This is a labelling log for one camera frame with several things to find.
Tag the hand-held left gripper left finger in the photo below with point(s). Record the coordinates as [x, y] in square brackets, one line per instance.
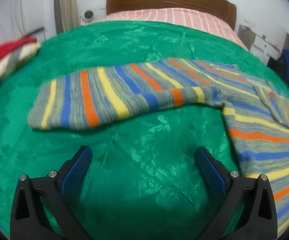
[75, 172]

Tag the black remote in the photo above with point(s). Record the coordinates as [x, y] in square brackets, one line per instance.
[35, 31]

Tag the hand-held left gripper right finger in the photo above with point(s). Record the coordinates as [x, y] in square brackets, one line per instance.
[210, 171]

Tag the striped pillow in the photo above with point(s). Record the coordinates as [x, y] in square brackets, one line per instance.
[12, 63]

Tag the green plush blanket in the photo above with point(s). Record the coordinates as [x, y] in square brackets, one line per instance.
[147, 155]

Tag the white desk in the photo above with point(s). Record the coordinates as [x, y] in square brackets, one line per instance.
[259, 42]

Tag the striped knit sweater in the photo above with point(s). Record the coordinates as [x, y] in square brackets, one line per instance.
[109, 95]

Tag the white round fan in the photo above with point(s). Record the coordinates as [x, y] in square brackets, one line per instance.
[88, 15]

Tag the pink striped bed sheet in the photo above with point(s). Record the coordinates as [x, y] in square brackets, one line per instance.
[184, 17]

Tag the beige curtain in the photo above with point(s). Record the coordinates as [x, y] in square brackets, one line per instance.
[65, 5]

